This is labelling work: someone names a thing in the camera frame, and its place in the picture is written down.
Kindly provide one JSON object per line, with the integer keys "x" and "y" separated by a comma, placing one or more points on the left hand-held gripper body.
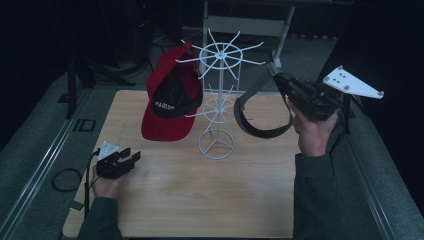
{"x": 111, "y": 166}

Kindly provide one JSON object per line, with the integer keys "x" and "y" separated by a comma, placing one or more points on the black floor bracket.
{"x": 87, "y": 125}

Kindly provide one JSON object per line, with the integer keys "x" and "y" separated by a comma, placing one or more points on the red baseball cap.
{"x": 163, "y": 128}

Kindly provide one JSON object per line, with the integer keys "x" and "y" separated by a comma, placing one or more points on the aluminium floor rail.
{"x": 366, "y": 180}
{"x": 43, "y": 163}

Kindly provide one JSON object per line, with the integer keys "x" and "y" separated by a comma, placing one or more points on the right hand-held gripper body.
{"x": 316, "y": 100}

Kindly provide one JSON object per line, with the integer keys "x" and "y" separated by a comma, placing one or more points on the person's left hand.
{"x": 106, "y": 188}

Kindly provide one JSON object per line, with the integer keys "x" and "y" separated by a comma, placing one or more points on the person's right hand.
{"x": 315, "y": 136}

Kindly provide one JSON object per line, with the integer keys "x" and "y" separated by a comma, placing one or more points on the white metal desk frame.
{"x": 245, "y": 26}

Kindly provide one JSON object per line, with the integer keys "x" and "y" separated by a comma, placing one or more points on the grey sun visor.
{"x": 245, "y": 125}

